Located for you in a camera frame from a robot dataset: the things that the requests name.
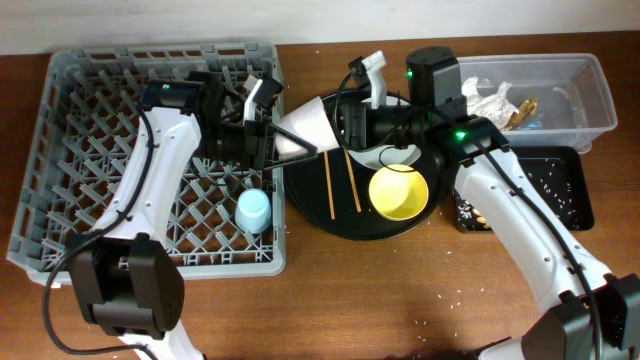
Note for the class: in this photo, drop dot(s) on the grey round plate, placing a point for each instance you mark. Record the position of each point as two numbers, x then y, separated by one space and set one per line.
390 155

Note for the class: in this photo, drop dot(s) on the right wooden chopstick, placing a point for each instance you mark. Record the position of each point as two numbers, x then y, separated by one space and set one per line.
352 180

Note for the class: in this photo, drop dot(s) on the grey plastic dishwasher rack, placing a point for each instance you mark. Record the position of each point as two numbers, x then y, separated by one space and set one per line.
84 135

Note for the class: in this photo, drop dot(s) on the white paper napkin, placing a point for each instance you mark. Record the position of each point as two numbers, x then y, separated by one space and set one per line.
495 107

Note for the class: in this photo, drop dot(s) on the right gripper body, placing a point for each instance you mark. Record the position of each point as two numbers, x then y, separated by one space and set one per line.
381 125

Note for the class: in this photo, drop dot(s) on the yellow plastic bowl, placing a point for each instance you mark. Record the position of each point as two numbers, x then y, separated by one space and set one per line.
398 192

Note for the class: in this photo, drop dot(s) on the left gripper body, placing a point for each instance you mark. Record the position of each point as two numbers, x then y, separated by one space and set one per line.
233 142

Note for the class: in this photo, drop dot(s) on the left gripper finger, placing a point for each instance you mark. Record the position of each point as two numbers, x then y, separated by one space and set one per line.
276 130
275 160

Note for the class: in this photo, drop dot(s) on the wooden chopstick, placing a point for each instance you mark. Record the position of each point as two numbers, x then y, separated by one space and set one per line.
352 180
329 185

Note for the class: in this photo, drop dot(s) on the brown snack wrapper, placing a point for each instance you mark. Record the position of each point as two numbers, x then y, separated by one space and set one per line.
526 109

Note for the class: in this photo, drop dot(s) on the pink plastic cup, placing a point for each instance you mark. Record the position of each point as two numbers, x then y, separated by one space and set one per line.
310 123

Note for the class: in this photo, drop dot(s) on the black rectangular tray bin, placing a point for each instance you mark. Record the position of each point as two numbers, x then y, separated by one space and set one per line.
580 192

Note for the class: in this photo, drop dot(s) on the blue plastic cup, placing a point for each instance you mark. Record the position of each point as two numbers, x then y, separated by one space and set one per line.
253 211

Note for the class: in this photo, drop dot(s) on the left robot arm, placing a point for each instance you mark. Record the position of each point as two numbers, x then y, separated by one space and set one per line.
124 280

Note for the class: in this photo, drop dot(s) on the left wooden chopstick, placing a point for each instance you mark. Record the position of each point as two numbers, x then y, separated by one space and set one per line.
329 185

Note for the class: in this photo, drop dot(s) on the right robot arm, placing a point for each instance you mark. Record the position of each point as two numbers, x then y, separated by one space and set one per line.
586 311

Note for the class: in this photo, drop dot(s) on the food scraps with rice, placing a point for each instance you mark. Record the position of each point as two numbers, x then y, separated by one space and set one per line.
551 180

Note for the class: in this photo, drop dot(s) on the clear plastic waste bin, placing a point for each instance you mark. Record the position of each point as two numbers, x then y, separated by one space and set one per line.
575 104

